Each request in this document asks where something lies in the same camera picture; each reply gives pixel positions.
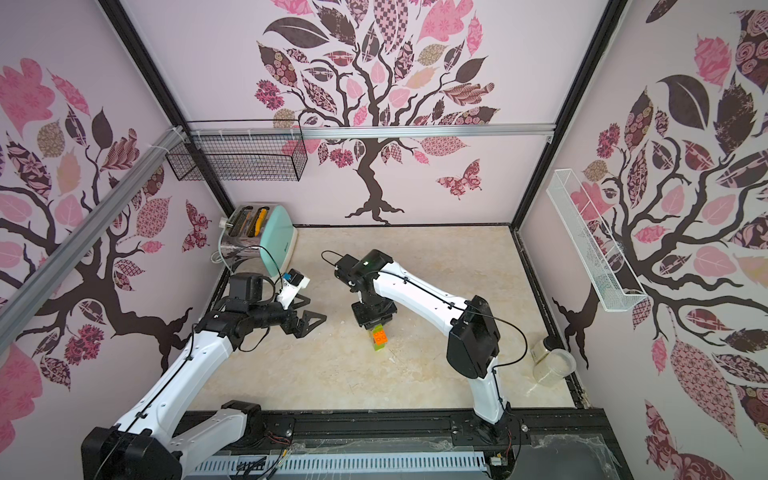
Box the orange long lego brick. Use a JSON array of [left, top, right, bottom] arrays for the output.
[[371, 330, 388, 347]]

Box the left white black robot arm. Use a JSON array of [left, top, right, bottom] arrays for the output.
[[81, 269, 326, 479]]

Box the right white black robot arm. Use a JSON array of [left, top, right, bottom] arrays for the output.
[[333, 249, 511, 432]]

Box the mint green toaster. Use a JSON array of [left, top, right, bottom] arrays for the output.
[[211, 203, 298, 281]]

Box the clear plastic measuring cup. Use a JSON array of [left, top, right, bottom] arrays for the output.
[[531, 336, 576, 386]]

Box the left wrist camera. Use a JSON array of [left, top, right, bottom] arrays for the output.
[[277, 269, 310, 309]]

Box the black wire basket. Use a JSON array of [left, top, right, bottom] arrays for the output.
[[165, 119, 309, 182]]

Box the aluminium frame bar back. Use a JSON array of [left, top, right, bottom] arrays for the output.
[[191, 123, 556, 140]]

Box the aluminium frame bar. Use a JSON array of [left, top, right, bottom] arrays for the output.
[[191, 123, 556, 140], [1, 126, 185, 350]]

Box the white slotted cable duct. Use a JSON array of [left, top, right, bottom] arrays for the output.
[[188, 451, 487, 478]]

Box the aluminium frame bar left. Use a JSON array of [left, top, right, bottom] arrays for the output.
[[1, 126, 185, 350]]

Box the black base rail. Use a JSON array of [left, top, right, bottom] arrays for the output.
[[176, 403, 631, 479]]

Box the white wire shelf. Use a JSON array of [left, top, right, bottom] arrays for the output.
[[546, 169, 647, 313]]

